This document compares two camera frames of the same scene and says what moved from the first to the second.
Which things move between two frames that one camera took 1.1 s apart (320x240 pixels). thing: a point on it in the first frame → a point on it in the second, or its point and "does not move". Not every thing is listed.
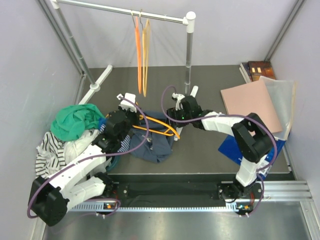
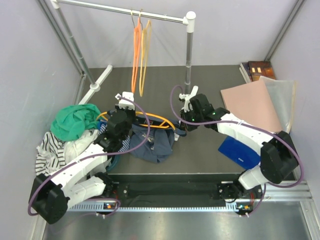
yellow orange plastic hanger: [167, 132] → [161, 126]
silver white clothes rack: [189, 20] does not move
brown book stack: [252, 71] does not move
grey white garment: [71, 147] does not move
